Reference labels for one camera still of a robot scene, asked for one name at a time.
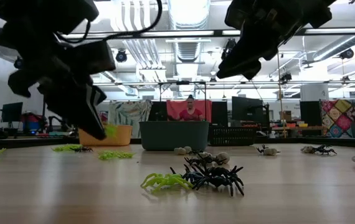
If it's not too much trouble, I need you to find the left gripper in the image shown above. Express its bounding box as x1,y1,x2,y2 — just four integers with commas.
0,30,107,141

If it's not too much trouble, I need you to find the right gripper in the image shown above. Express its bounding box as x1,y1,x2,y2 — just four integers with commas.
216,0,311,80

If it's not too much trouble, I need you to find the black monitor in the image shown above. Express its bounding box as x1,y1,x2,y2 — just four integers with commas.
231,96,265,123
1,101,24,123
299,100,323,127

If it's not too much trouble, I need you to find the orange plastic bin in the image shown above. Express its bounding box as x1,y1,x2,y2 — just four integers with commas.
78,124,133,147

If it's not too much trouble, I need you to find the black flat panel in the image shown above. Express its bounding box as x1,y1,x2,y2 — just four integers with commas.
148,101,168,122
211,101,229,128

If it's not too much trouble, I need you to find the red blue cart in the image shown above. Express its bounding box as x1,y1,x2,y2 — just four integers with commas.
21,111,46,134

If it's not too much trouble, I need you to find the cardboard box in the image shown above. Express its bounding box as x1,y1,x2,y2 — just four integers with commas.
279,110,293,122

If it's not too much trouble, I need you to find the person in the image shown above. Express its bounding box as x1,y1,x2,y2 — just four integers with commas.
177,95,206,122

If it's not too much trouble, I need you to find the black slotted plastic basket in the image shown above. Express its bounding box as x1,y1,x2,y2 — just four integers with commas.
207,126,258,147

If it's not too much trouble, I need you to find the white round column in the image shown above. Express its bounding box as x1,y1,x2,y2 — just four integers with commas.
300,83,330,102

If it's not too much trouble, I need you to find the cluttered wooden desk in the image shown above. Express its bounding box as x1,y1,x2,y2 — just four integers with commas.
272,123,323,138

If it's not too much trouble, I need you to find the red cloth backdrop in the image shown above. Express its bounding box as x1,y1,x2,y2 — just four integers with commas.
166,99,213,123

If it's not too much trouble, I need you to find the teal plastic bin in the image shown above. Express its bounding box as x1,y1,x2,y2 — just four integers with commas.
139,120,210,152

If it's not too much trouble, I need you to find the colourful patchwork quilt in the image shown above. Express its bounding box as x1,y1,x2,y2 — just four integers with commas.
319,98,355,139

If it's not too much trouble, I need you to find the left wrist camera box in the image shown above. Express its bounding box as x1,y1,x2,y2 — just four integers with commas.
67,39,116,75

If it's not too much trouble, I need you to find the silver ceiling air duct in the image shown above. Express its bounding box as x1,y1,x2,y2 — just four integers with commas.
167,0,212,63

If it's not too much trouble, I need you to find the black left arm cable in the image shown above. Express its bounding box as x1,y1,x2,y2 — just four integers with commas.
54,0,164,44

